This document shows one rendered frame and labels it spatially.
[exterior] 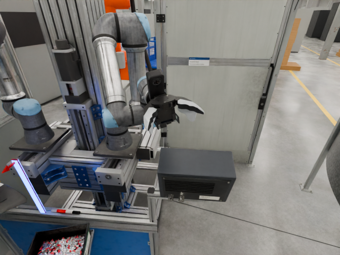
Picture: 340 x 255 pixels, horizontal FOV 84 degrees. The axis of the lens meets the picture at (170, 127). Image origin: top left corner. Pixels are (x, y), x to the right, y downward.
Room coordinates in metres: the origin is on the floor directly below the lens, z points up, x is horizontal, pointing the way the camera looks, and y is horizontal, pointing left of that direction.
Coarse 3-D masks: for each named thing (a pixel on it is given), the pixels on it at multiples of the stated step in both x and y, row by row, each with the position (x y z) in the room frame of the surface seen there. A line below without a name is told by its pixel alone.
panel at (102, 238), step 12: (12, 228) 0.60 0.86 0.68; (24, 228) 0.59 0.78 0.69; (36, 228) 0.58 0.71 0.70; (48, 228) 0.58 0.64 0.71; (96, 228) 0.55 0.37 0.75; (12, 240) 0.60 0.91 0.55; (24, 240) 0.59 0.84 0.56; (96, 240) 0.56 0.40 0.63; (108, 240) 0.55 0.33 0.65; (120, 240) 0.54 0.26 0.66; (132, 240) 0.54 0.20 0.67; (144, 240) 0.53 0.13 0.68; (24, 252) 0.60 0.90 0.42; (96, 252) 0.56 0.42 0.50; (108, 252) 0.55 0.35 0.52; (120, 252) 0.55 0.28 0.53; (132, 252) 0.54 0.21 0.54; (144, 252) 0.53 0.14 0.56
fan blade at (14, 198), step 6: (6, 186) 0.47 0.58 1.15; (0, 192) 0.44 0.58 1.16; (6, 192) 0.44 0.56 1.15; (12, 192) 0.45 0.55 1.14; (18, 192) 0.45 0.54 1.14; (0, 198) 0.41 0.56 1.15; (6, 198) 0.42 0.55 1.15; (12, 198) 0.42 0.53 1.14; (18, 198) 0.43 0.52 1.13; (24, 198) 0.44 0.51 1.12; (0, 204) 0.39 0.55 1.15; (6, 204) 0.40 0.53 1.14; (12, 204) 0.40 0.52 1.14; (18, 204) 0.41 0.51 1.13; (0, 210) 0.37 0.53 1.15; (6, 210) 0.38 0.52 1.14
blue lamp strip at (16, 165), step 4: (12, 160) 0.56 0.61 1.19; (16, 164) 0.56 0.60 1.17; (16, 168) 0.56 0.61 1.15; (20, 168) 0.56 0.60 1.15; (20, 172) 0.56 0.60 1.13; (20, 176) 0.56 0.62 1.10; (24, 176) 0.56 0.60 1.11; (24, 180) 0.56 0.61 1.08; (28, 184) 0.56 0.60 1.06; (28, 188) 0.56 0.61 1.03; (32, 192) 0.56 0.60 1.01; (32, 196) 0.56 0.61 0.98; (36, 200) 0.56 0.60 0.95; (36, 204) 0.56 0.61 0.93; (40, 208) 0.56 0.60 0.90; (44, 212) 0.56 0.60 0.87
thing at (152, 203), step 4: (148, 188) 0.54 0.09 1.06; (152, 188) 0.54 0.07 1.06; (148, 192) 0.52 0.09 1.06; (152, 192) 0.52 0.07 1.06; (148, 200) 0.52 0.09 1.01; (152, 200) 0.52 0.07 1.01; (148, 204) 0.52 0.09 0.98; (152, 204) 0.52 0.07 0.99; (148, 208) 0.52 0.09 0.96; (152, 208) 0.52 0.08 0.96; (152, 212) 0.52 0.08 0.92; (156, 212) 0.54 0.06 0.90; (152, 216) 0.52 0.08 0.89; (156, 216) 0.54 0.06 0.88; (152, 220) 0.52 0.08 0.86
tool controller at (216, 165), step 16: (160, 160) 0.50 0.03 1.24; (176, 160) 0.50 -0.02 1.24; (192, 160) 0.50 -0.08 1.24; (208, 160) 0.50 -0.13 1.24; (224, 160) 0.50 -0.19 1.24; (160, 176) 0.46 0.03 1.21; (176, 176) 0.45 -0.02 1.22; (192, 176) 0.45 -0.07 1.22; (208, 176) 0.44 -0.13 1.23; (224, 176) 0.44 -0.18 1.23; (160, 192) 0.49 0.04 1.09; (176, 192) 0.48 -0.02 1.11; (192, 192) 0.47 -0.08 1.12; (208, 192) 0.46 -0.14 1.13; (224, 192) 0.46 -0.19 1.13
